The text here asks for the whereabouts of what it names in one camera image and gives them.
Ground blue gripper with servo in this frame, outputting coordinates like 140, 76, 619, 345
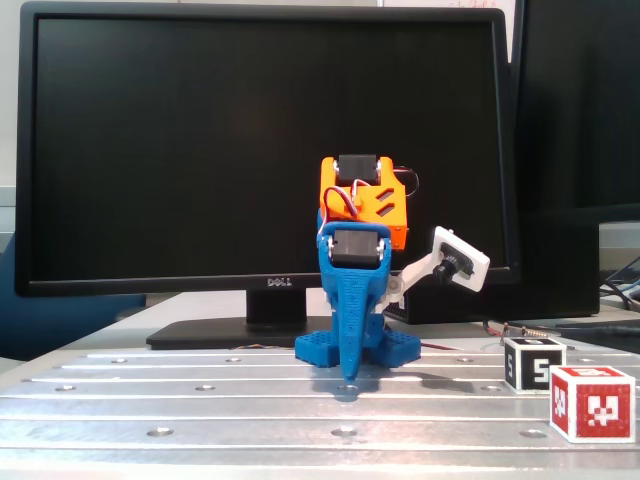
319, 222, 394, 386

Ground black cube with number five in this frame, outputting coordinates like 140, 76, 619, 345
502, 337, 569, 396

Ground red cube with white marker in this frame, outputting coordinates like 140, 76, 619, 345
548, 364, 637, 444

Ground black Dell monitor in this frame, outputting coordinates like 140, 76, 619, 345
13, 0, 522, 352

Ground blue upholstered chair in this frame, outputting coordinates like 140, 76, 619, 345
0, 233, 147, 362

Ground plain black monitor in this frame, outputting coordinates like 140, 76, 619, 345
508, 0, 640, 224

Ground white mounted camera module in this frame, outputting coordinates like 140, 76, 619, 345
379, 225, 491, 316

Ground multicoloured ribbon wire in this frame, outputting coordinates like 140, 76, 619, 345
228, 342, 297, 351

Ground aluminium slotted base plate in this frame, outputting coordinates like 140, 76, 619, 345
0, 348, 640, 480

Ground tangled thin cables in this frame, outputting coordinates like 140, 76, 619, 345
599, 262, 640, 307

